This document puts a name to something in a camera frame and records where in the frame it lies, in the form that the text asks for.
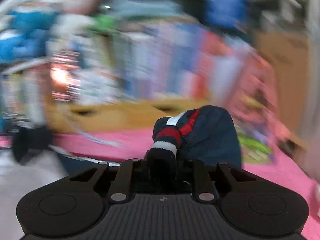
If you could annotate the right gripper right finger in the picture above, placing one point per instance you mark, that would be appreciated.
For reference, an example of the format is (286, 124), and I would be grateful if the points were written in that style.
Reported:
(201, 186)

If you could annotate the blue plush toy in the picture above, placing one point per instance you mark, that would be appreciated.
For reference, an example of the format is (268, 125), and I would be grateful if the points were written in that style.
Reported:
(28, 32)

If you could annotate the pink bunny towel mat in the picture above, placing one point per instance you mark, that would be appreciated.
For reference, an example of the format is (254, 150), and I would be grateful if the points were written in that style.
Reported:
(16, 180)

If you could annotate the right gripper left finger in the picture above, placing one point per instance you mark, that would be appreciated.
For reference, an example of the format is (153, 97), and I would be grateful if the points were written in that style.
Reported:
(132, 178)

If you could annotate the wooden drawer shelf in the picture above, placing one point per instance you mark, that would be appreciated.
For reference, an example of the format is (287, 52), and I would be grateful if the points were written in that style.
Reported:
(169, 69)

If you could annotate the navy white jacket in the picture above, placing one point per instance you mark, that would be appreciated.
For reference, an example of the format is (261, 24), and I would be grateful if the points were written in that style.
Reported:
(206, 134)

